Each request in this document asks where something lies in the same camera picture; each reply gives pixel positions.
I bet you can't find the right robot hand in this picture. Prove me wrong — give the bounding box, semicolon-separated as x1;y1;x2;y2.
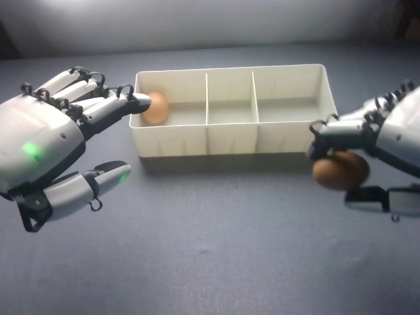
305;80;420;222

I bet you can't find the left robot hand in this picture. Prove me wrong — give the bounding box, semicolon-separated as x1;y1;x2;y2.
0;65;154;234

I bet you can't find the brown egg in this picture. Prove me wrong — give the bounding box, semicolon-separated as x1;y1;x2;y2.
311;151;371;192
141;91;170;125

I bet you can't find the white divided plastic tray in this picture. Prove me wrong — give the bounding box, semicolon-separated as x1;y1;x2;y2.
129;63;339;158

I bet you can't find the grey table cloth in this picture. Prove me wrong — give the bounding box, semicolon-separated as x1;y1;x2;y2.
0;39;420;315

